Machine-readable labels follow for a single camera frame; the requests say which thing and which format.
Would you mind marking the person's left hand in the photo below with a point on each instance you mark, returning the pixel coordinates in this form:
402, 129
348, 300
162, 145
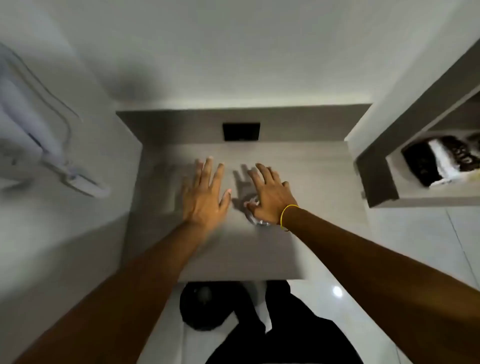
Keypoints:
202, 202

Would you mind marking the person's right hand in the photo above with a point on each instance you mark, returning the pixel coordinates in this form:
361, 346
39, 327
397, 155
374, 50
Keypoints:
272, 200

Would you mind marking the person's right middle finger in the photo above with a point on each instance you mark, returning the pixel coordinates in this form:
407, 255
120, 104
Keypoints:
264, 173

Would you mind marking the person's right thumb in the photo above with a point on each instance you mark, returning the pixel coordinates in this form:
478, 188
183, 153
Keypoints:
250, 205

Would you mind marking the person's left middle finger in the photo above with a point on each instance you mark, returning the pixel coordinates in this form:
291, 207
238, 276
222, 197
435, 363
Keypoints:
207, 171

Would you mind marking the person's right little finger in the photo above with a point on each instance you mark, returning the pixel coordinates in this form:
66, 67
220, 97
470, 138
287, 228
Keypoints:
286, 186

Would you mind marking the person's left little finger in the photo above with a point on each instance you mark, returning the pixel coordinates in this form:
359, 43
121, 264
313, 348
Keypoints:
186, 187

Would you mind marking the person's left thumb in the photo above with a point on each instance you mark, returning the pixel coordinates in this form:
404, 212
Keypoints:
225, 198

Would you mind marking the person's right forearm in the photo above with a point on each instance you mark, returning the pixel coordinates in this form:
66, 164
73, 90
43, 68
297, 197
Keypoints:
378, 277

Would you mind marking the person's left forearm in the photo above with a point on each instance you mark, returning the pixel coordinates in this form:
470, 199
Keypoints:
131, 288

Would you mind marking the clear glass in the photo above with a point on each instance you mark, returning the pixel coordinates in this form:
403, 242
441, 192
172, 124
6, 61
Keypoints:
260, 221

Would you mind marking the yellow wristband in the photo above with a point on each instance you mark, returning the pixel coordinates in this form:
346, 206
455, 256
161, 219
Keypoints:
284, 213

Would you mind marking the black round waste bin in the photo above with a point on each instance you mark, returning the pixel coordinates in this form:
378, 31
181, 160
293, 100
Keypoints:
206, 307

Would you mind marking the person's black trousers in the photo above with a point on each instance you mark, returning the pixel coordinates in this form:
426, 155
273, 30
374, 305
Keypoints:
292, 330

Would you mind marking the black packet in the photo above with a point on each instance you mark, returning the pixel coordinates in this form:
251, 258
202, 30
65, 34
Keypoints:
422, 163

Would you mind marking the white folded cloth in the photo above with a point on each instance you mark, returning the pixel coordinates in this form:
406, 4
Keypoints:
444, 163

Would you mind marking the dark patterned packet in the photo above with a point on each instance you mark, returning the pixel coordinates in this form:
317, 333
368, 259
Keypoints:
463, 153

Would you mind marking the black rectangular wall plate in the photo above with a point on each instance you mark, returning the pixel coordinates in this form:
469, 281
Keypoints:
241, 131

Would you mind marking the grey wall niche shelf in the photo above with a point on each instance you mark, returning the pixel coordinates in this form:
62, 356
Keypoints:
378, 176

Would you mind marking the white wall hair dryer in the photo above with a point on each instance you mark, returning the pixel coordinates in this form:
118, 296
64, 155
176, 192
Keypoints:
35, 138

